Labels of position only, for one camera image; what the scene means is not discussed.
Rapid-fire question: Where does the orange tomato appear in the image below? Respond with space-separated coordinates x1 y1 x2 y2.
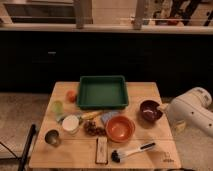
66 90 77 103

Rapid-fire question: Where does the metal cup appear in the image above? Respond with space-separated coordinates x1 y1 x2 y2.
45 130 60 147

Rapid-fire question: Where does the black and white brush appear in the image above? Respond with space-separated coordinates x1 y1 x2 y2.
111 142 156 163

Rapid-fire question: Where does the wooden block with dark edges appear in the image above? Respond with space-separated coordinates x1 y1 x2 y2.
96 137 108 164

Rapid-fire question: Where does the wooden folding table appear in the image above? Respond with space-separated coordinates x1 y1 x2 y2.
29 82 181 170

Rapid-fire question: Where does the brown grape bunch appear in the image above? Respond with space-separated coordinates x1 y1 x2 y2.
84 121 106 136

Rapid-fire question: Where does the yellow corn cob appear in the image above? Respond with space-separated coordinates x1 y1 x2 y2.
80 111 101 120

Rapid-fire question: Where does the blue sponge cloth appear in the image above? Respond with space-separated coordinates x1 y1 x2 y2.
100 111 119 124

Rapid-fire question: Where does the green plastic tray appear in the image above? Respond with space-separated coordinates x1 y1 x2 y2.
77 75 129 110

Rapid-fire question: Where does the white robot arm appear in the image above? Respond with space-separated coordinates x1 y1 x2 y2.
166 87 213 138

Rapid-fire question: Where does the translucent green cup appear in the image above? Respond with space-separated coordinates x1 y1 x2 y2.
52 100 63 115

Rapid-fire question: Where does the orange bowl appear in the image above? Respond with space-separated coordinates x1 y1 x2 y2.
105 116 135 143

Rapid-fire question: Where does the dark brown bowl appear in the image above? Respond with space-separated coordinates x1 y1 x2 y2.
140 100 163 123

